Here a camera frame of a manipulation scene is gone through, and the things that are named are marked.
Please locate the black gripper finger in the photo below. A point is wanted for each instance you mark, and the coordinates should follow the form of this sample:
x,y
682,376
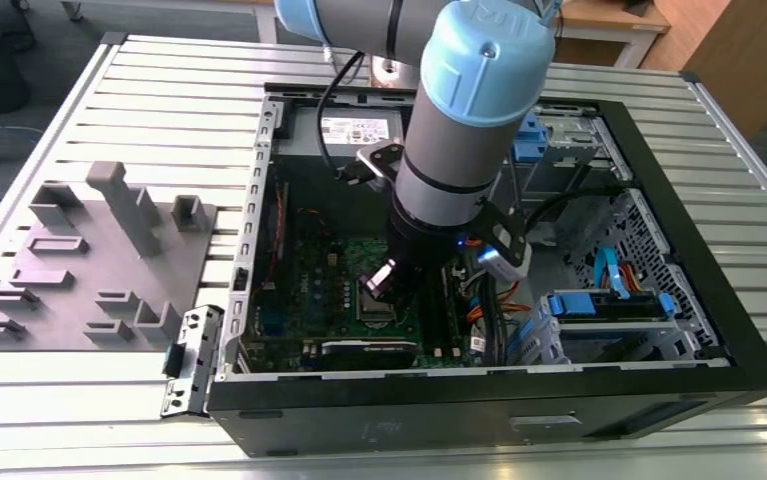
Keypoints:
x,y
383,281

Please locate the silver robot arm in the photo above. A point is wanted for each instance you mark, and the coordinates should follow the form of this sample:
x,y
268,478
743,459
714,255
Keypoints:
x,y
463,165

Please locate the green motherboard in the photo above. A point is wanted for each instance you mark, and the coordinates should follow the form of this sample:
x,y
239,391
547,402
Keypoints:
x,y
330,320

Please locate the black RAM slot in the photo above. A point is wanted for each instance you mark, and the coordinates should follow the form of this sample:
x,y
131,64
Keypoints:
x,y
434,330
449,310

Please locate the black graphics card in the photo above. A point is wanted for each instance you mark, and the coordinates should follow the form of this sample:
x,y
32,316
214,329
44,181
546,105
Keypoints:
x,y
363,352

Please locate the hard disk in blue carrier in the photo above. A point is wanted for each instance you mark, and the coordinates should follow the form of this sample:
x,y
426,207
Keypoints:
x,y
573,302

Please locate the silver drive cage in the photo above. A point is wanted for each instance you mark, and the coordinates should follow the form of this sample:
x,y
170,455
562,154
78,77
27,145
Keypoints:
x,y
557,170

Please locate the black PC case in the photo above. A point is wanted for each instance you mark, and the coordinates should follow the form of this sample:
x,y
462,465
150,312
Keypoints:
x,y
423,415

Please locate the grey power supply unit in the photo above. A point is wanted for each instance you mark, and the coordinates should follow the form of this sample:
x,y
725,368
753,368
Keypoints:
x,y
303,135

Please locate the silver disk bay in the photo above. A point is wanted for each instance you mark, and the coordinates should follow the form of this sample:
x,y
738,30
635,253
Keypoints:
x,y
623,330

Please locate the grey parts rack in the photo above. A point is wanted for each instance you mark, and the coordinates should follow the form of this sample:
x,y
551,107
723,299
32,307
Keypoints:
x,y
116,270

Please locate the white-framed wooden desk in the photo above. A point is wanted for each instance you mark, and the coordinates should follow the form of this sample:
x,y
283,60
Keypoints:
x,y
617,17

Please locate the brown wooden cabinet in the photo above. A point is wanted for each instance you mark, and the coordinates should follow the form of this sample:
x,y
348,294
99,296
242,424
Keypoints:
x,y
757,60

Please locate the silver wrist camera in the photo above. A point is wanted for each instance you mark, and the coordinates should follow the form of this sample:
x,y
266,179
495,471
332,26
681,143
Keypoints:
x,y
503,267

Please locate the silver card retention bracket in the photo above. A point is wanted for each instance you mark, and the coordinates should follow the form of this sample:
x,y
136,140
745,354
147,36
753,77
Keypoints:
x,y
196,350

